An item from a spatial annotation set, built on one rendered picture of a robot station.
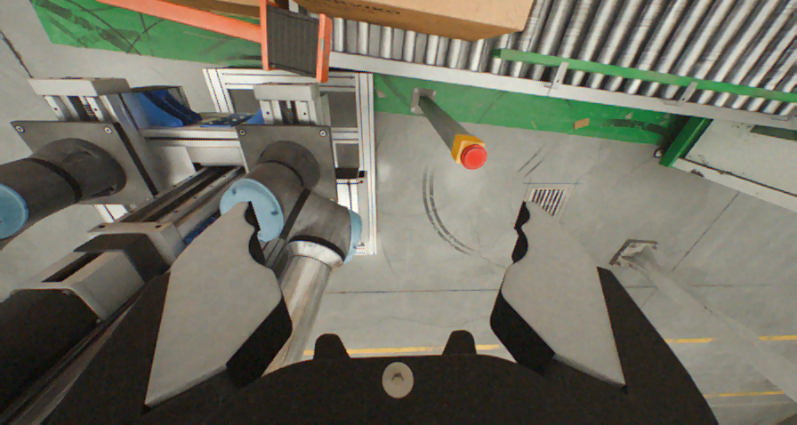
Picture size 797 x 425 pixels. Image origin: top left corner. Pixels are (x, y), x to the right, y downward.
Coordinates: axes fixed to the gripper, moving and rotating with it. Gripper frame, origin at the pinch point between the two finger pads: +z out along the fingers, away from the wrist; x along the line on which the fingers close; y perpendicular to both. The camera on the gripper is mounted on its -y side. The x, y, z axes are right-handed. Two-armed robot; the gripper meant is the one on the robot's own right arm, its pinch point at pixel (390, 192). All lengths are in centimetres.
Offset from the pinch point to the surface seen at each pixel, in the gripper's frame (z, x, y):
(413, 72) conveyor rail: 93, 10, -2
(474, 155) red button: 48, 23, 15
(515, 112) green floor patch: 152, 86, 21
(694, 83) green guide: 88, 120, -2
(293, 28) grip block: 29.4, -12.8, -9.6
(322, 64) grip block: 29.5, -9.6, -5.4
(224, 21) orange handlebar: 30.7, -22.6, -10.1
